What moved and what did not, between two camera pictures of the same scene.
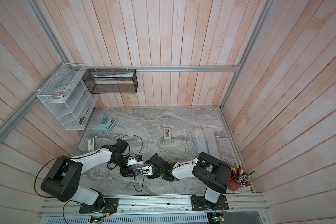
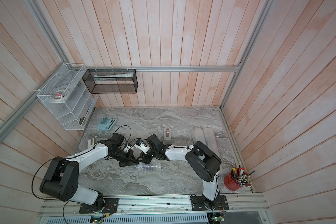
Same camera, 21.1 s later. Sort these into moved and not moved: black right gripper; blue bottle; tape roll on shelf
Moved: black right gripper
Not moved: blue bottle; tape roll on shelf
